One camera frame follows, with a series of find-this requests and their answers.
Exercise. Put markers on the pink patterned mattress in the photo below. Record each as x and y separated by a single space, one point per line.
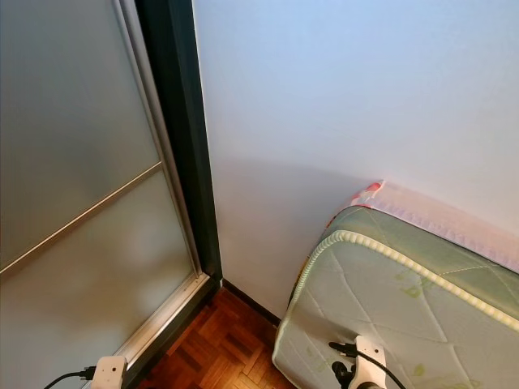
446 219

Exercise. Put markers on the frosted glass sliding door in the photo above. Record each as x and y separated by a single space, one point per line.
81 162

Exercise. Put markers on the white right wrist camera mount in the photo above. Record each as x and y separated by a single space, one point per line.
369 365

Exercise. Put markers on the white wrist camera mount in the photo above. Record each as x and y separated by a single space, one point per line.
109 373
369 365

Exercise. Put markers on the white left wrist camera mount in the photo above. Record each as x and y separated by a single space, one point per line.
109 373

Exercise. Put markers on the dark green door frame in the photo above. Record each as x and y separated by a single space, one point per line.
178 121

